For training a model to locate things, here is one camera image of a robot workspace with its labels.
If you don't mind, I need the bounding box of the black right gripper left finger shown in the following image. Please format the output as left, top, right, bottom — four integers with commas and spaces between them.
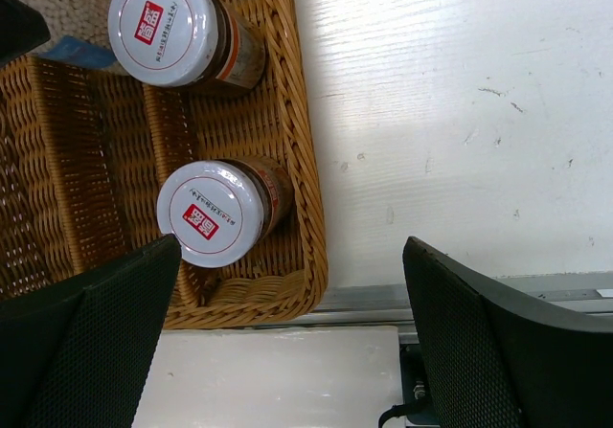
1, 235, 181, 427

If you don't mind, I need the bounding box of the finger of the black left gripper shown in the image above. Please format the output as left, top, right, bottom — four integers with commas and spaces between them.
0, 0, 51, 67

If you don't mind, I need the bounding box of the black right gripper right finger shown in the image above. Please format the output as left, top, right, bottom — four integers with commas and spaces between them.
402, 237, 612, 427

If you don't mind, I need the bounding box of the silver-lid salt shaker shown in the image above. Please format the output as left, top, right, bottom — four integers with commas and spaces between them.
19, 0, 125, 75

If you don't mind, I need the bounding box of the white-lid spice jar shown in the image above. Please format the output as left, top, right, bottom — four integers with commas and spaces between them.
107, 0, 266, 94
156, 156, 293, 268

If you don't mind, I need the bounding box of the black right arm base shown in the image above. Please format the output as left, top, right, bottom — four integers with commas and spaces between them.
377, 344, 440, 427

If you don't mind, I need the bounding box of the brown wicker basket tray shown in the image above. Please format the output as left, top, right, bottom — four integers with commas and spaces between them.
1, 0, 328, 328

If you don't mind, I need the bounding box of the aluminium table frame rail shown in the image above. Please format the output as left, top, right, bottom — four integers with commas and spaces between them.
290, 272, 612, 344

